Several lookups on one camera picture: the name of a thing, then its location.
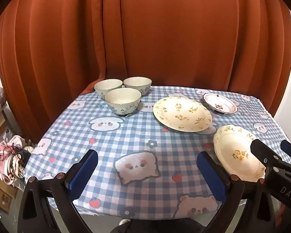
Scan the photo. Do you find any orange curtain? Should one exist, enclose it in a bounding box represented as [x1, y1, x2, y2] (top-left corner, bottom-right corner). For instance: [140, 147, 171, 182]
[0, 0, 291, 142]

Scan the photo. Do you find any blue checkered cartoon tablecloth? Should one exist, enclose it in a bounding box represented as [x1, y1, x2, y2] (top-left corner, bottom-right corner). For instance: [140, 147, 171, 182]
[24, 86, 291, 220]

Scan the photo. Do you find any cardboard box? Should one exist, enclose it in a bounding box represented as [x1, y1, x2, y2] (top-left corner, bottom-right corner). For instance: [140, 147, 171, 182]
[0, 180, 17, 214]

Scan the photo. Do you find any white shoe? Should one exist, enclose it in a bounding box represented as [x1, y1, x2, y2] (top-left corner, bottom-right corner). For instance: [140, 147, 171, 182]
[119, 218, 131, 226]

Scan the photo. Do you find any pink white cloth bundle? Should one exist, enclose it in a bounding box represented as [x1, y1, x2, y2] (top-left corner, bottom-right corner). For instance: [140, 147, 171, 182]
[0, 135, 34, 185]

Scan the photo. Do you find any scalloped yellow-flower plate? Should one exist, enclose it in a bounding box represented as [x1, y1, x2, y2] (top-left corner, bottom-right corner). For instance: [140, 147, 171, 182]
[213, 125, 265, 182]

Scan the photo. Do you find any red-trimmed small plate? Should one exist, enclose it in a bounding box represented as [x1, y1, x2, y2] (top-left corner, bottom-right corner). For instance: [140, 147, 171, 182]
[203, 93, 238, 115]

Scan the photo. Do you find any floral bowl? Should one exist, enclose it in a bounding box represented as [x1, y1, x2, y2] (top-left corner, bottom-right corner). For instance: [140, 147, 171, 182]
[104, 88, 142, 116]
[123, 76, 152, 95]
[94, 79, 123, 99]

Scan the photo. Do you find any large round yellow-flower plate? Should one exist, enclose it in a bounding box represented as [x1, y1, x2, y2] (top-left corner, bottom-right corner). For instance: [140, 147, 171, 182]
[153, 96, 212, 133]

